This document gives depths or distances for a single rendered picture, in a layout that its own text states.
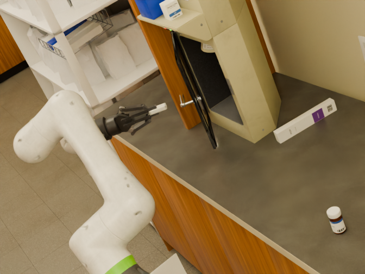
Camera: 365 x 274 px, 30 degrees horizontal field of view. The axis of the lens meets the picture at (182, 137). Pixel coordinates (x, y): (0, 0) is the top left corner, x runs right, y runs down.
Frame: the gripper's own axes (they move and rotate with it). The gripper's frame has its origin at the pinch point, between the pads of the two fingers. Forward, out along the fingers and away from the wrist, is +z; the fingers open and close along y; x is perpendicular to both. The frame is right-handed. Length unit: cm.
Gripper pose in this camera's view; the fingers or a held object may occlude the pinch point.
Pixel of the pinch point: (157, 109)
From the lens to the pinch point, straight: 260.4
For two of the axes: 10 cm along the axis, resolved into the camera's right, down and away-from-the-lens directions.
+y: -3.5, -8.0, -4.8
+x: -0.8, -4.9, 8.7
